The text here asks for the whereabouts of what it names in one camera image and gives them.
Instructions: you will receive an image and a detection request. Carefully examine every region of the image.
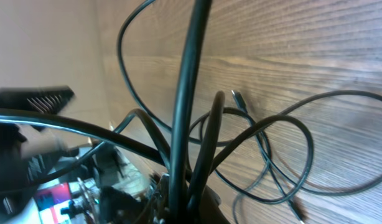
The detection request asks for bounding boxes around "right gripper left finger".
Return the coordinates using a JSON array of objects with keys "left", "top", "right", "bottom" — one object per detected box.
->
[{"left": 141, "top": 174, "right": 170, "bottom": 224}]

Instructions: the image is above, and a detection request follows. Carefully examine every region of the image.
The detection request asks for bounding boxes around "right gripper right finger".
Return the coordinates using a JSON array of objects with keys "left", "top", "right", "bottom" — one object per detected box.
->
[{"left": 198, "top": 186, "right": 230, "bottom": 224}]

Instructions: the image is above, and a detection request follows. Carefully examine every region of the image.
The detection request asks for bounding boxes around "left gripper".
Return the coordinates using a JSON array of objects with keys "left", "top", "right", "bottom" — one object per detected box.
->
[{"left": 0, "top": 86, "right": 75, "bottom": 194}]

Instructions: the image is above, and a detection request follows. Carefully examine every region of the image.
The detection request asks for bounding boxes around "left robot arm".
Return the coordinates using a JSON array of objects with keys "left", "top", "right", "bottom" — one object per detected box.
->
[{"left": 0, "top": 86, "right": 99, "bottom": 222}]

